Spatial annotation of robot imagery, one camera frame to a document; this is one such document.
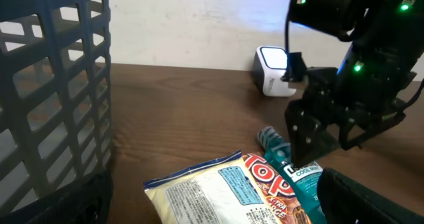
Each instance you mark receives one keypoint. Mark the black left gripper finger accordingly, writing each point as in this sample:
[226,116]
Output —
[87,200]

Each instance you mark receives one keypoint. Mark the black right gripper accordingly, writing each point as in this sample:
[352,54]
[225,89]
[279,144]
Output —
[321,127]

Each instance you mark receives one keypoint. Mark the teal mouthwash bottle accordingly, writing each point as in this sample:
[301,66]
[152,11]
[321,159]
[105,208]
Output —
[303,180]

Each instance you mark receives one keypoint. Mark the orange candy bar wrapper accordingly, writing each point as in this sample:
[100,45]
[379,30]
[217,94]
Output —
[279,194]

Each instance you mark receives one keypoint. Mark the white snack bag blue edges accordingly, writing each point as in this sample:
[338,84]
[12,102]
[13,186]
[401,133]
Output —
[220,190]

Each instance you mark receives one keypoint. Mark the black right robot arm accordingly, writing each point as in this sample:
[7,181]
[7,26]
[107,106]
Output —
[385,38]

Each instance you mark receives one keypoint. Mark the grey plastic basket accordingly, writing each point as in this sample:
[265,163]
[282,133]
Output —
[55,96]

